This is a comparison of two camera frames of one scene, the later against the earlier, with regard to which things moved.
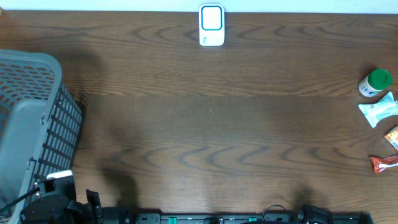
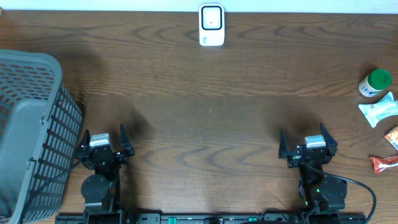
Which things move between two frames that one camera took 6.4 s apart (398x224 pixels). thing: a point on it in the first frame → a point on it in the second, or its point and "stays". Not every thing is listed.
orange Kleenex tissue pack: [392, 137] stays
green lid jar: [375, 83] stays
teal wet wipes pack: [385, 107] stays
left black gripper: [90, 213] → [120, 160]
